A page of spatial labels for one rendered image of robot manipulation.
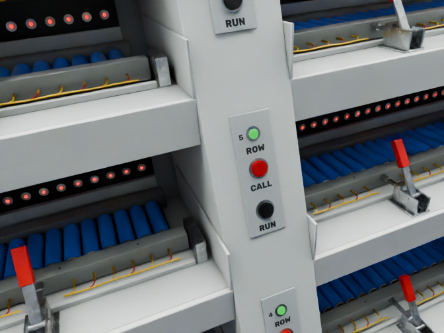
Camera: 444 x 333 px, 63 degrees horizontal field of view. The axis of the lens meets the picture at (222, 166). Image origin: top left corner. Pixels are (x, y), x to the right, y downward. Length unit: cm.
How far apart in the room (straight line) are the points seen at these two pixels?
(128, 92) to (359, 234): 30
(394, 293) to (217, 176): 38
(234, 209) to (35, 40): 30
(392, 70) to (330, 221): 19
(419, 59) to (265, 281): 29
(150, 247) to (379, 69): 31
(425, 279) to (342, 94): 36
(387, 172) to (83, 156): 39
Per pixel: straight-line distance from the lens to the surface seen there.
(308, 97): 38
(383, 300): 61
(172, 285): 40
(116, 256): 41
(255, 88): 34
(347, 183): 50
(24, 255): 38
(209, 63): 33
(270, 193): 36
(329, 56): 44
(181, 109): 32
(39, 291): 42
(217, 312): 40
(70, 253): 44
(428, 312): 65
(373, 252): 47
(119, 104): 33
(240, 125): 33
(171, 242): 42
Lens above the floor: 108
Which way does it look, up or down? 15 degrees down
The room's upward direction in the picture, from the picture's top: 10 degrees counter-clockwise
